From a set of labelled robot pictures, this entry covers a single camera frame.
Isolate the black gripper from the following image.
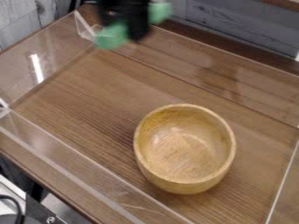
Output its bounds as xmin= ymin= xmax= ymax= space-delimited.
xmin=98 ymin=0 xmax=150 ymax=41

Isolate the green rectangular block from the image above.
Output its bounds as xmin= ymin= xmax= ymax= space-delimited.
xmin=95 ymin=0 xmax=173 ymax=50

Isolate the brown wooden bowl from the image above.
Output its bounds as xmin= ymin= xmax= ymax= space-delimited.
xmin=134 ymin=104 xmax=238 ymax=195

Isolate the black equipment base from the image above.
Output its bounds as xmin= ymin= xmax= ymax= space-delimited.
xmin=23 ymin=197 xmax=67 ymax=224

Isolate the clear acrylic corner bracket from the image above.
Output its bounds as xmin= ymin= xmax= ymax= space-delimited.
xmin=74 ymin=10 xmax=102 ymax=42

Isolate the clear acrylic tray wall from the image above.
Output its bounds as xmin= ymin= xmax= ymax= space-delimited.
xmin=0 ymin=12 xmax=299 ymax=224

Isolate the black cable lower left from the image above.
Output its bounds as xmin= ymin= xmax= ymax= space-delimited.
xmin=0 ymin=194 xmax=26 ymax=224

